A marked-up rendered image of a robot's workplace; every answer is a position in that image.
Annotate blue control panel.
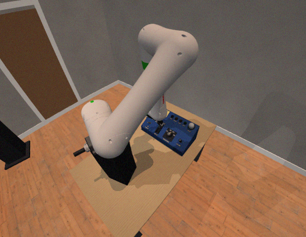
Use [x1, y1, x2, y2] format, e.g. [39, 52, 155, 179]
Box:
[141, 110, 199, 156]

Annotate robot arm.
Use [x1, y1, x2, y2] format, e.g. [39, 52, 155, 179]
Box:
[73, 24, 198, 158]

